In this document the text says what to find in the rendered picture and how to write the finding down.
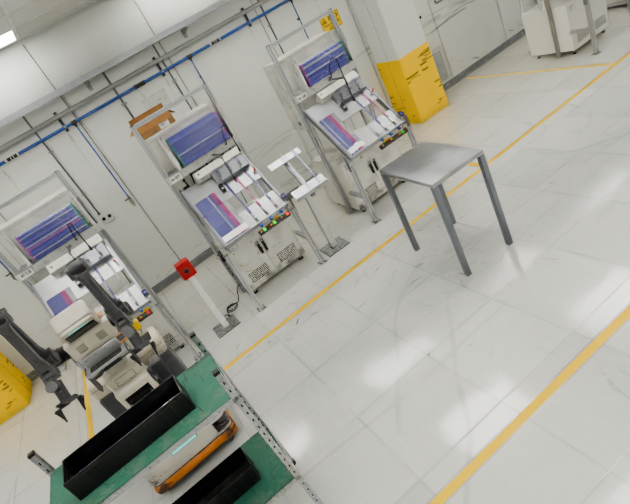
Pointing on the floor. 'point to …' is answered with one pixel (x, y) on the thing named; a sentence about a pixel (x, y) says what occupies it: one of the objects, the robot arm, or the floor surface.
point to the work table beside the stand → (455, 160)
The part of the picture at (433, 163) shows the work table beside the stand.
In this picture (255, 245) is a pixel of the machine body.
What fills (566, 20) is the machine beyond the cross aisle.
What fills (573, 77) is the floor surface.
